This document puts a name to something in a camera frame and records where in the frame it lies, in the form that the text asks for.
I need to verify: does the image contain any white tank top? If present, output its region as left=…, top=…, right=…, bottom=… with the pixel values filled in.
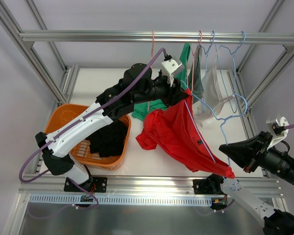
left=193, top=46, right=232, bottom=127

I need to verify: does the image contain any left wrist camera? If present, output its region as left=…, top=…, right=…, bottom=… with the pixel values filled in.
left=161, top=58, right=184, bottom=87

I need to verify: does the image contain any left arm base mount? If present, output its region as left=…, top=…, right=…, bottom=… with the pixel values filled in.
left=64, top=176, right=108, bottom=193

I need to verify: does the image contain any orange plastic basket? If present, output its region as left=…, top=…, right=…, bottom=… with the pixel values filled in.
left=45, top=104, right=131, bottom=170

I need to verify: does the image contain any white slotted cable duct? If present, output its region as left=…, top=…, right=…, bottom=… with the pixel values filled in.
left=29, top=193, right=212, bottom=207

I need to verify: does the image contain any grey tank top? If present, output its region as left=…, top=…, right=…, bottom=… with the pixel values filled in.
left=188, top=47, right=203, bottom=98

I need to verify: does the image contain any red tank top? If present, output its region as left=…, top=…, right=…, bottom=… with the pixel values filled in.
left=136, top=89, right=235, bottom=179

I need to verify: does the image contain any aluminium hanging rail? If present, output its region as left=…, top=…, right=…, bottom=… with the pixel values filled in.
left=19, top=30, right=294, bottom=46

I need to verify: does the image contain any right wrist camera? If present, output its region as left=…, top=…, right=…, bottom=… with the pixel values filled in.
left=266, top=116, right=289, bottom=149

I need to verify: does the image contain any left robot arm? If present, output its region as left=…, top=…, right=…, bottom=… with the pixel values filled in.
left=35, top=59, right=187, bottom=191

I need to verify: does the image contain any black tank top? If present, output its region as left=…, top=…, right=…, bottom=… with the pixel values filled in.
left=85, top=120, right=128, bottom=158

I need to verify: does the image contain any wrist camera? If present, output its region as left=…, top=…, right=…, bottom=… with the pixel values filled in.
left=161, top=58, right=184, bottom=87
left=266, top=116, right=289, bottom=149

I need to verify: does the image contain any green tank top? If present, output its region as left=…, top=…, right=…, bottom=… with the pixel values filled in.
left=132, top=43, right=191, bottom=121

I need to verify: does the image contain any blue hanger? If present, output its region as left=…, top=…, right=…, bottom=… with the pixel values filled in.
left=217, top=31, right=247, bottom=114
left=185, top=91, right=248, bottom=191
left=200, top=30, right=216, bottom=113

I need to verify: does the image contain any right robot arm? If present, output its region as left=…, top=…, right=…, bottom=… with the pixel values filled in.
left=201, top=132, right=294, bottom=235

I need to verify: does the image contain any pink hanger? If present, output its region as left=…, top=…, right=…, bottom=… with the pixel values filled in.
left=187, top=30, right=202, bottom=92
left=147, top=30, right=155, bottom=112

